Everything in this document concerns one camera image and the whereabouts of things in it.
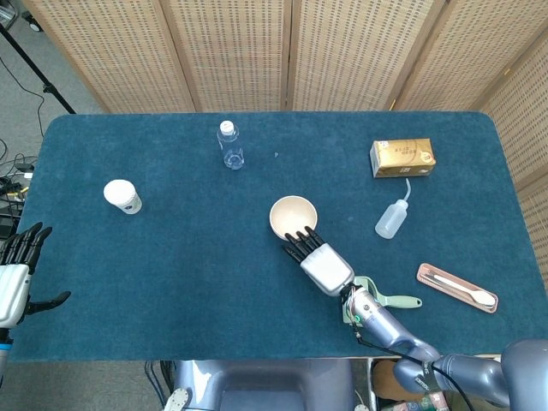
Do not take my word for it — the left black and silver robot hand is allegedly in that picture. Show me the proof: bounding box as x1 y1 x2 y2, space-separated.
0 222 72 329

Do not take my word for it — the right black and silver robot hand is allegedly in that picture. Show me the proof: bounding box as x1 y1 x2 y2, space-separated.
281 225 356 297

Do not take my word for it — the pale green lint roller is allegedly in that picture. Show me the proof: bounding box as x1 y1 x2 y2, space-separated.
342 276 423 325

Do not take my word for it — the translucent squeeze bottle with nozzle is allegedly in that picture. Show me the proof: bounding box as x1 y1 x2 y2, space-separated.
374 177 414 240

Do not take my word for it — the bin of assorted clutter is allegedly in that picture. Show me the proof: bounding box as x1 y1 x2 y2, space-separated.
367 358 455 411

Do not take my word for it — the pink cutlery tray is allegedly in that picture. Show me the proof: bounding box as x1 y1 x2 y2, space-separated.
416 263 500 314

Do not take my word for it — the blue-grey robot torso base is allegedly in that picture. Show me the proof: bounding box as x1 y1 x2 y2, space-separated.
164 359 356 411

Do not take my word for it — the blue table cloth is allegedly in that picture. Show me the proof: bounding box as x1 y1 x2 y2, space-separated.
3 111 539 363

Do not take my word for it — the gold tissue box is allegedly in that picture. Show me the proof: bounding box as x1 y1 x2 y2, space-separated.
369 137 438 179

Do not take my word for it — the white paper cup with lid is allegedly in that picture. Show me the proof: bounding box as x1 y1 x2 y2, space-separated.
103 179 142 215

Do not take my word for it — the light wooden spoon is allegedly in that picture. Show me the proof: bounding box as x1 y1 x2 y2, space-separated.
432 273 497 307

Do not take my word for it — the clear plastic water bottle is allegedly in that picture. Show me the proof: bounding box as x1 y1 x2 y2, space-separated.
216 120 246 170

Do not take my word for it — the woven rattan screen panel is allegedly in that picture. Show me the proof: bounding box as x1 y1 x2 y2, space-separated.
21 0 197 115
290 0 450 112
474 25 548 275
160 0 293 113
391 0 548 113

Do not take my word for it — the black tripod stand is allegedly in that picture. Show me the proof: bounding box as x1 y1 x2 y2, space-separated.
0 19 77 115

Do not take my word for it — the tangle of floor cables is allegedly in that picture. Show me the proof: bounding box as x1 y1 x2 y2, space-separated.
0 139 39 241

